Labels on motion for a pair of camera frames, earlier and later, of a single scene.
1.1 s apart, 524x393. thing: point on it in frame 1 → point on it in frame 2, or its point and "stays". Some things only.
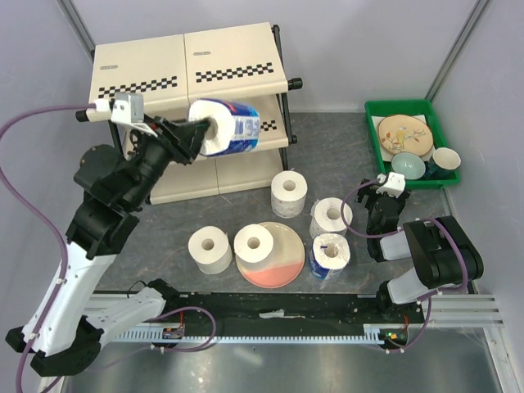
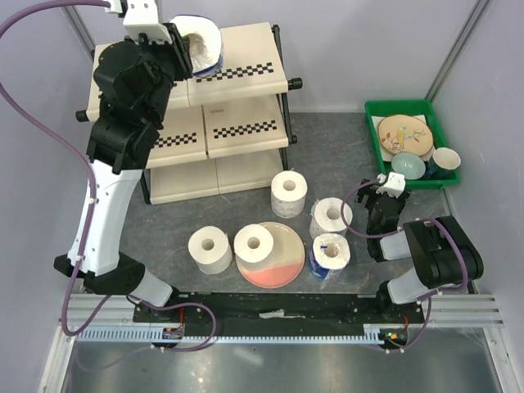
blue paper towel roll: (233, 128) → (205, 42)
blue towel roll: (329, 255) stays
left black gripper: (182, 138) → (179, 50)
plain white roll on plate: (254, 247) stays
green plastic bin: (416, 107) stays
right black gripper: (370, 191) stays
